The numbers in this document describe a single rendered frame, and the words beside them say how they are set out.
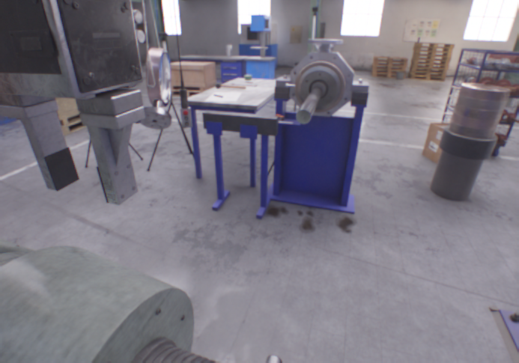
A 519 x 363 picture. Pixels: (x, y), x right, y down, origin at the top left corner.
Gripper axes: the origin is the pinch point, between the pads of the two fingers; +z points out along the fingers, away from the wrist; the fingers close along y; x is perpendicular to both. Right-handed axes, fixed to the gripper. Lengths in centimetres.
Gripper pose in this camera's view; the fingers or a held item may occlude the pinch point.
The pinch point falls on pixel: (86, 174)
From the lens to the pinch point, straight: 57.2
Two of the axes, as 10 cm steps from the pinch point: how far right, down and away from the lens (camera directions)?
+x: 3.0, -4.3, 8.5
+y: 9.5, 1.4, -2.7
